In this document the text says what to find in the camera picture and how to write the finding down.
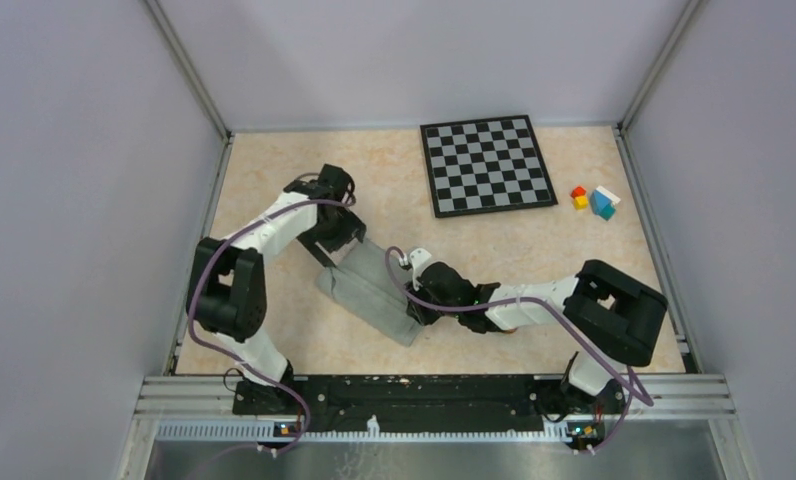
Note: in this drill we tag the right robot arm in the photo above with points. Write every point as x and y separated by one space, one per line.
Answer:
614 318

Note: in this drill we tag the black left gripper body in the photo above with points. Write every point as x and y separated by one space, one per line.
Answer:
343 227

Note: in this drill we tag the blue wooden block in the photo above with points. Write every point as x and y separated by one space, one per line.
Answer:
597 202

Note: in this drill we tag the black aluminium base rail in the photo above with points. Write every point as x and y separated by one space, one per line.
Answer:
518 408

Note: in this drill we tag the teal wooden block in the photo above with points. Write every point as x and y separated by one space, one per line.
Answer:
607 212

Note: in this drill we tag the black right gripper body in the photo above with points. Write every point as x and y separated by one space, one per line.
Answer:
428 317

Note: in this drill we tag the black and grey chessboard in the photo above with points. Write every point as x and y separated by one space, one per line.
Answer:
484 166

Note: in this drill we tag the red wooden block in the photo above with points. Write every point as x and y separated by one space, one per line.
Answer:
578 191

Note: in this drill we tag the yellow wooden block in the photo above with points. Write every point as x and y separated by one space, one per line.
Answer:
580 202

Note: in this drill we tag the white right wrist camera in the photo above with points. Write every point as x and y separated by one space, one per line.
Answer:
418 258

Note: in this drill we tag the white wooden block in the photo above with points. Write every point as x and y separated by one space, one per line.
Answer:
610 196

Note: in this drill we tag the grey cloth napkin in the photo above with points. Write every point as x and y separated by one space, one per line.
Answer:
369 285

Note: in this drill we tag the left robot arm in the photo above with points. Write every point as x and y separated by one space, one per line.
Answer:
227 294

